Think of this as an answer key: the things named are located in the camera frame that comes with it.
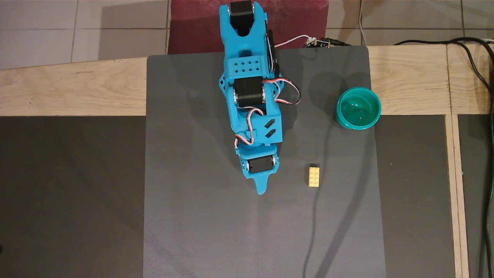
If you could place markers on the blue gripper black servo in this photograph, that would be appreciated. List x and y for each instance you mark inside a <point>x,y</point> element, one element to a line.
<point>261,165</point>

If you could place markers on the pale lego brick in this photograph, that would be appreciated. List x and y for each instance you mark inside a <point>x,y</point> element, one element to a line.
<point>314,176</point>

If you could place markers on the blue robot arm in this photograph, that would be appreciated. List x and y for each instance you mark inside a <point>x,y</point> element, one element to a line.
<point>247,65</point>

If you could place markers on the grey rubber mat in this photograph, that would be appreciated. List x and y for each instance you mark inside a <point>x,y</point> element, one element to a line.
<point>193,193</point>

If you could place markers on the green plastic cup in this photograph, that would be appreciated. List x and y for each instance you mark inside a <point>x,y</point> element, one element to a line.
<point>359,109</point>

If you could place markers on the black controller board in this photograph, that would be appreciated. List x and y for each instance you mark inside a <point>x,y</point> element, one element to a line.
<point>318,43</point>

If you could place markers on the black power plug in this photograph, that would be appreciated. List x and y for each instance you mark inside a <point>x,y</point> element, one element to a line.
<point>339,41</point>

